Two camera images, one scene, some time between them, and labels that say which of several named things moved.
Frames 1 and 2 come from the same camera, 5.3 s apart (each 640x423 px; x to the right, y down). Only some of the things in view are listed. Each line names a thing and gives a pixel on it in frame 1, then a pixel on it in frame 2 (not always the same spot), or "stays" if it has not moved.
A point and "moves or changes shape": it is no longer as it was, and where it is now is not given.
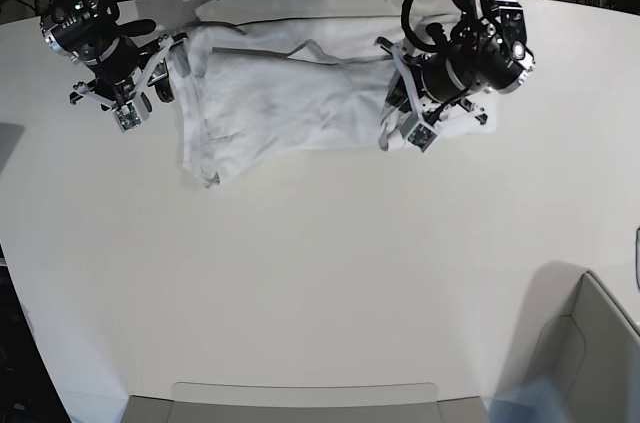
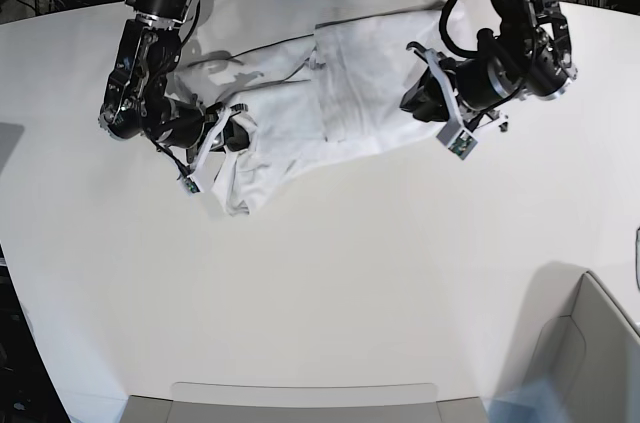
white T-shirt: [248, 86] moves or changes shape
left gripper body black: [124, 61] → [185, 125]
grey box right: [574, 335] stays
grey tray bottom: [305, 402] stays
